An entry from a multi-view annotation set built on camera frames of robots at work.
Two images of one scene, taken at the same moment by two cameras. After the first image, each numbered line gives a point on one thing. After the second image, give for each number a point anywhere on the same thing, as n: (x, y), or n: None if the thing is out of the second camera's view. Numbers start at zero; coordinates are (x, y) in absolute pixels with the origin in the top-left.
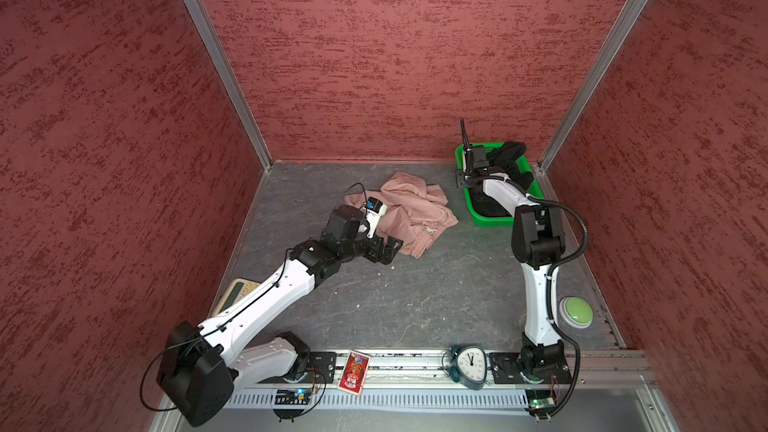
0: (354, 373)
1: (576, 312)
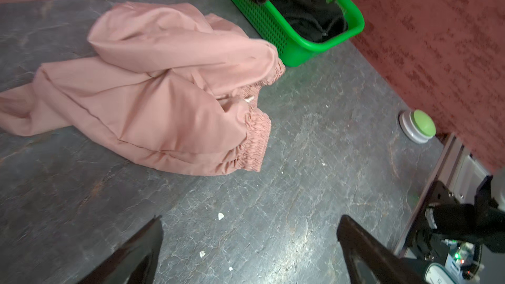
0: None
1: (417, 125)
